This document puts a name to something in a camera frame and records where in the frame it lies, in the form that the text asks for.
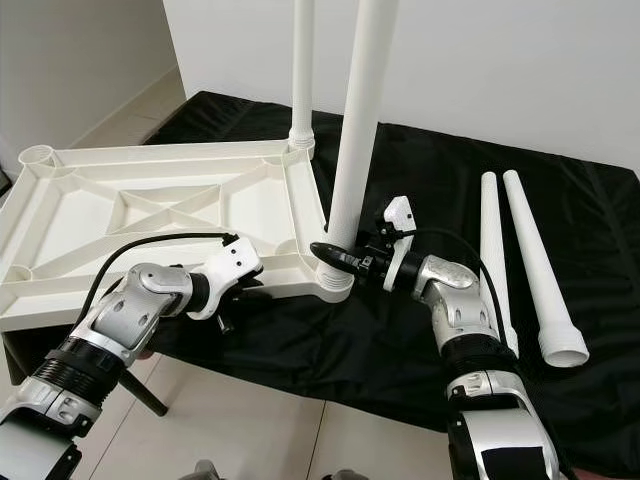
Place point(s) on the white plastic table leg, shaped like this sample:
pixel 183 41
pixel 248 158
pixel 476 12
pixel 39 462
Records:
pixel 363 120
pixel 302 60
pixel 530 250
pixel 493 240

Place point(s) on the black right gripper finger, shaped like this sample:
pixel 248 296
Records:
pixel 335 257

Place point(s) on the grey robot right leg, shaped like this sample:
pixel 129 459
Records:
pixel 345 475

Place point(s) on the white plastic table top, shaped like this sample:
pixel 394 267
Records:
pixel 80 225

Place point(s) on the grey robot left leg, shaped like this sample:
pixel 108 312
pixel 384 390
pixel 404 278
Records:
pixel 210 471

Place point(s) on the grey robot leg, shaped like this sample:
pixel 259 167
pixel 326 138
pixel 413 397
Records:
pixel 210 471
pixel 345 475

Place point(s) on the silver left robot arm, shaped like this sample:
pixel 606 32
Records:
pixel 130 320

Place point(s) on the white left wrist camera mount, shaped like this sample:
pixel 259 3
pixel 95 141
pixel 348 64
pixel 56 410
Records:
pixel 233 265

